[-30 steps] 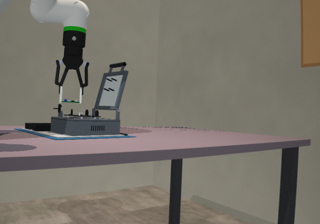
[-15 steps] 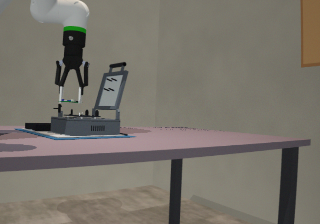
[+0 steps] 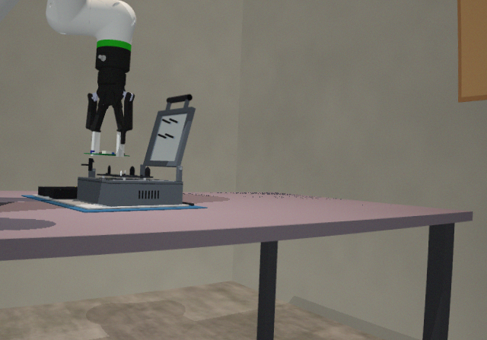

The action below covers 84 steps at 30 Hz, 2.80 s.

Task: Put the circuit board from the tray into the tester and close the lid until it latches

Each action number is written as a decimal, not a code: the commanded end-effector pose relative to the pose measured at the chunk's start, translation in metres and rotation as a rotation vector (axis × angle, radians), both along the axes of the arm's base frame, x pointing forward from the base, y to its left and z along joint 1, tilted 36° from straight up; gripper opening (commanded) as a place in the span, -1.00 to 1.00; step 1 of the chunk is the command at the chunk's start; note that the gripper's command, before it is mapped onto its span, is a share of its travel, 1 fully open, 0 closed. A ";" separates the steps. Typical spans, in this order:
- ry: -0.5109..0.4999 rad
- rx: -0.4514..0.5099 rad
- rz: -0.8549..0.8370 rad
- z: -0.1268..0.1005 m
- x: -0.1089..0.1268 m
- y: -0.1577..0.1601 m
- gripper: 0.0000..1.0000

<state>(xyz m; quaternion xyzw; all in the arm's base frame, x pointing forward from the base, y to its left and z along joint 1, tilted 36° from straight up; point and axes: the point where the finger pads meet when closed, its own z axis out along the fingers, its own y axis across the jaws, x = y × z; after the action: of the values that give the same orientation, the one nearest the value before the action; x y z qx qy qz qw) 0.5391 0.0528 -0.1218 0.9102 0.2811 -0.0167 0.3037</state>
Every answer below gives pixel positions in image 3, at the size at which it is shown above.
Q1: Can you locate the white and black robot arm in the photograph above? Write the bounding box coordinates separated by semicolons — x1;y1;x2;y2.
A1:
0;0;136;73

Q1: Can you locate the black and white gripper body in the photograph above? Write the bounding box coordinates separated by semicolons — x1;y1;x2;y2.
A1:
97;69;126;106

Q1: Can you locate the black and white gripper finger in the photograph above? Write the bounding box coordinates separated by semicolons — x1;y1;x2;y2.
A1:
86;91;109;156
109;91;135;157

